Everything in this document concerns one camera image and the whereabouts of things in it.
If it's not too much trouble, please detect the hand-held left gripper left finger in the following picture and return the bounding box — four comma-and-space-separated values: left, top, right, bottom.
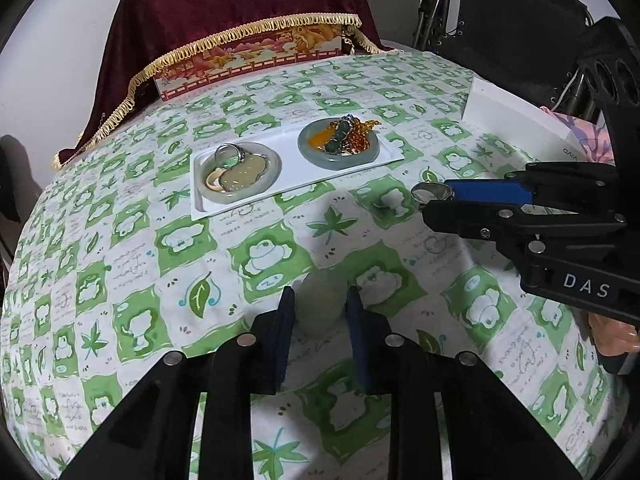
60, 287, 297, 480

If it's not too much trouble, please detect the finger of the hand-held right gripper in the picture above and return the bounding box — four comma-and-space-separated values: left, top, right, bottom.
422, 200, 628, 256
444, 162, 623, 213

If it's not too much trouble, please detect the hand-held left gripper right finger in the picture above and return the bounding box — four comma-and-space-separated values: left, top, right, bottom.
346, 286, 583, 480

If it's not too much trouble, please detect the wide silver ring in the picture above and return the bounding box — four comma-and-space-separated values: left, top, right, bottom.
411, 183, 455, 207

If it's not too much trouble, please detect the amber bead bracelet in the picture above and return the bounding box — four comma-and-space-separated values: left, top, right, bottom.
345, 119, 383, 153

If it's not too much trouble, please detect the grey-green dish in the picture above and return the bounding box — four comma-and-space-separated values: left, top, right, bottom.
198, 142, 282, 202
298, 119, 380, 168

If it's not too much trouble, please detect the pale yellow jade pendant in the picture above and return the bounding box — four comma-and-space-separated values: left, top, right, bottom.
220, 157, 268, 195

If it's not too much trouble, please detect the amber egg pendant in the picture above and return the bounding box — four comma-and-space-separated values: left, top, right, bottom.
306, 127, 333, 153

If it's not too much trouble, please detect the white plastic tray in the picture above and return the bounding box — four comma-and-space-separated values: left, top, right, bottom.
190, 120, 405, 221

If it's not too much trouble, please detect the person's right hand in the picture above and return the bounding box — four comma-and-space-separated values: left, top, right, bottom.
587, 310, 640, 376

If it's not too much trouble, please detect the white cardboard box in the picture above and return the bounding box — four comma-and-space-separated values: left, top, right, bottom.
461, 77, 608, 161

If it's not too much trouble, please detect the pink floral cloth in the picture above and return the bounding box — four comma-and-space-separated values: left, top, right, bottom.
540, 105, 616, 163

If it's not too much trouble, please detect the green patterned tablecloth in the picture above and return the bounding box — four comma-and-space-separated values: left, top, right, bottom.
0, 50, 631, 480

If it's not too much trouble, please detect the black folding chair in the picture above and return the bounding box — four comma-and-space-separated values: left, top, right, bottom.
411, 0, 608, 123

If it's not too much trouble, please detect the red and yellow printed box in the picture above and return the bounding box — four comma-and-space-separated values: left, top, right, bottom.
155, 25, 351, 103

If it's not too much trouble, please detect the red velvet cloth gold fringe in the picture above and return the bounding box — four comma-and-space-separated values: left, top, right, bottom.
52, 0, 401, 171

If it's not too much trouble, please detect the white cable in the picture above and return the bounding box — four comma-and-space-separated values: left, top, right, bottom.
552, 67, 588, 111

